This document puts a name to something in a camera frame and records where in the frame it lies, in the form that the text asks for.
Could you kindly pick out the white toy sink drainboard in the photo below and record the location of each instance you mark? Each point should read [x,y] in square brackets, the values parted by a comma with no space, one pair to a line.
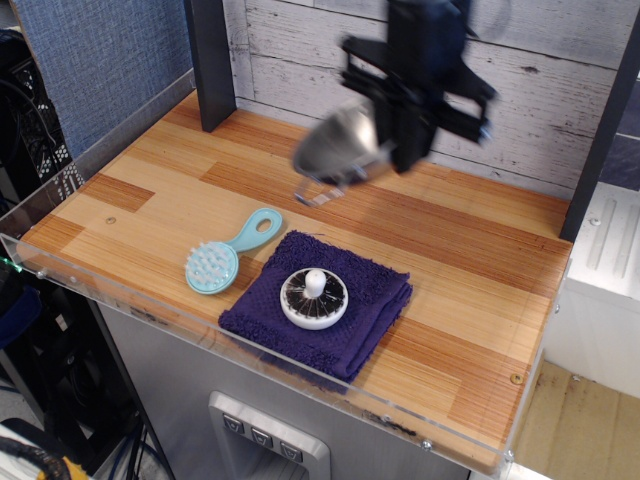
[606,251]

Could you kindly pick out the dark grey post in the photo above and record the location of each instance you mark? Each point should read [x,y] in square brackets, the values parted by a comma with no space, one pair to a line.
[211,61]
[602,34]

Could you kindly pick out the dark grey left post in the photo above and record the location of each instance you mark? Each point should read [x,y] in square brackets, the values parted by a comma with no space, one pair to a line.
[211,61]

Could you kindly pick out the silver metal bowl with handles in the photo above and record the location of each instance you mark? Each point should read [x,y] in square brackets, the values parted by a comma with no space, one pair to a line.
[341,151]

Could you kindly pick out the black plastic crate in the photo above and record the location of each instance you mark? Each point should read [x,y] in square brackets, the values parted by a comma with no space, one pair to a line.
[30,129]

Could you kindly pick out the clear acrylic table guard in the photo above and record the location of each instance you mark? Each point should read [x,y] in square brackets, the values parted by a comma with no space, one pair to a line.
[484,260]

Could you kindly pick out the purple folded towel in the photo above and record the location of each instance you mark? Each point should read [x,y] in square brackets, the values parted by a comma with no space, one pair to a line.
[377,296]

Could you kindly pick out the white round sink stopper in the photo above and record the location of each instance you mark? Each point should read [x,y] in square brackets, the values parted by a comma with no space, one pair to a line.
[313,298]

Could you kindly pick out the light blue scrub brush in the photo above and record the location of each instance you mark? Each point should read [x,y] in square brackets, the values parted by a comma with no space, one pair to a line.
[213,266]

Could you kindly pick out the dark grey right post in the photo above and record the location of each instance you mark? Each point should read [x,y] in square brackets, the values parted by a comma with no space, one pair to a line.
[602,34]

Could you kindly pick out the grey dispenser button panel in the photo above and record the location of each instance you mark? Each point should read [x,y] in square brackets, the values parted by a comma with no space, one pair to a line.
[255,445]

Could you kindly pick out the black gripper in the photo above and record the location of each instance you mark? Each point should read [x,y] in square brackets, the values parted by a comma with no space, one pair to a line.
[409,76]

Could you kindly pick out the stainless toy fridge front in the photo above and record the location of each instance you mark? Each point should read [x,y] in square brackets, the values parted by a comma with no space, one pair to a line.
[174,379]

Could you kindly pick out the blue fabric partition panel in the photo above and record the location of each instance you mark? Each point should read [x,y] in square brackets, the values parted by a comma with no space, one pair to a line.
[111,68]

